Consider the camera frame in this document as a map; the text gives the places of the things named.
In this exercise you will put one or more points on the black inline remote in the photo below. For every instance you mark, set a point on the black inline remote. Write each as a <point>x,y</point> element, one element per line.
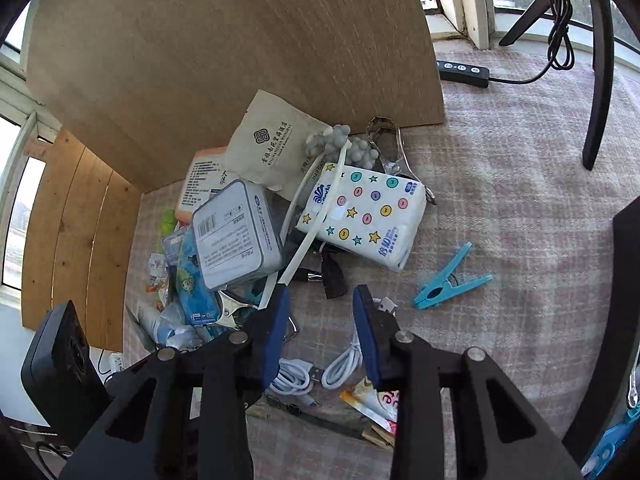
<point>462,71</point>

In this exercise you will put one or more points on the star-printed tissue pack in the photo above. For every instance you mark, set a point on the star-printed tissue pack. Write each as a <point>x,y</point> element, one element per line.
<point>370,215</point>

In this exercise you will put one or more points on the silver metal clip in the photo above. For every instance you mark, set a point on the silver metal clip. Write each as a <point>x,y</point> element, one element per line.
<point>382,125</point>

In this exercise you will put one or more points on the pink lettered snack sachet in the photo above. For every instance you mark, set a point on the pink lettered snack sachet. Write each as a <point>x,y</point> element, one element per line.
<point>370,402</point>

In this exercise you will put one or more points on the light wooden board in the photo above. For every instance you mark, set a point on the light wooden board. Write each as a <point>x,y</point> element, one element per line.
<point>225,50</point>

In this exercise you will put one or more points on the beige paper packet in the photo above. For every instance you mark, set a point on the beige paper packet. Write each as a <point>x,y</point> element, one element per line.
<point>270,145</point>

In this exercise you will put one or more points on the wooden slat panel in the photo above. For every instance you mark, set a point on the wooden slat panel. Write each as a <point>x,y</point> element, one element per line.
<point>75,235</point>

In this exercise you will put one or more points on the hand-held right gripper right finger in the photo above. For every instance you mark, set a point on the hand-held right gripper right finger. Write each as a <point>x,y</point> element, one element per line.
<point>367,340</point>

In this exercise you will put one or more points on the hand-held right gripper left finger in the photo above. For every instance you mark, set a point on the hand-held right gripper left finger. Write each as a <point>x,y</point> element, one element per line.
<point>275,340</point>

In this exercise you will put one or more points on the blue blister pack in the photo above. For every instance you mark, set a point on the blue blister pack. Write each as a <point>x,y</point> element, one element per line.
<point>192,280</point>

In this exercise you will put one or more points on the black cardboard tray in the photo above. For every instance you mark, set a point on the black cardboard tray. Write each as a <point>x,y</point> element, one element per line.
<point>630,260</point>

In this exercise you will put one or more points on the grey tin box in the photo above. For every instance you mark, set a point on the grey tin box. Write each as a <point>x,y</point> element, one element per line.
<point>235,235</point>

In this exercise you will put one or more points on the black binder clip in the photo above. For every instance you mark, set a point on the black binder clip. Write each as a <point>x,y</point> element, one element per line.
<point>332,277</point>

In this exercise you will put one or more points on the orange white box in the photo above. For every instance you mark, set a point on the orange white box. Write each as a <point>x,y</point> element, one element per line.
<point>200,180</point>

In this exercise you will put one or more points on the green packet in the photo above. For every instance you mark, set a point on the green packet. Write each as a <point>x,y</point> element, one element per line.
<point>169,222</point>

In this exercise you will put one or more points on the black tripod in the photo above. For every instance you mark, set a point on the black tripod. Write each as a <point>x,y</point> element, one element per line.
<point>600,85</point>

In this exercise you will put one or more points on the blue clothespin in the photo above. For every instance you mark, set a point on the blue clothespin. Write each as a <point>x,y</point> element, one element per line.
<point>440,285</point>

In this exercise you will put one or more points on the silver metal tool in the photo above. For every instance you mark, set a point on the silver metal tool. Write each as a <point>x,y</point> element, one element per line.
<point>232,310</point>

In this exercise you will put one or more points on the grey bead massager stick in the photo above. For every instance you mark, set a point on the grey bead massager stick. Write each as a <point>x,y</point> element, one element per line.
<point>340,140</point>

